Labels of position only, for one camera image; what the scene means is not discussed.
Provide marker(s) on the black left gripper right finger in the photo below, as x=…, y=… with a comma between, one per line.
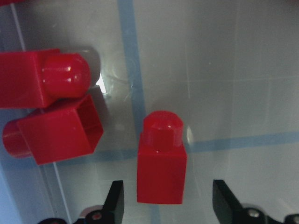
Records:
x=229, y=210

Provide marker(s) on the clear plastic storage box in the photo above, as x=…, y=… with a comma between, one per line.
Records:
x=228, y=68

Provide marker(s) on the blue plastic tray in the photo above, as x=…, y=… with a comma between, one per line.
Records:
x=8, y=211

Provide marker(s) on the red toy block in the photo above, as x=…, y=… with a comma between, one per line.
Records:
x=161, y=159
x=36, y=79
x=67, y=129

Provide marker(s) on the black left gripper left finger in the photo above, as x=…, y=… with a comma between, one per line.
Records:
x=113, y=208

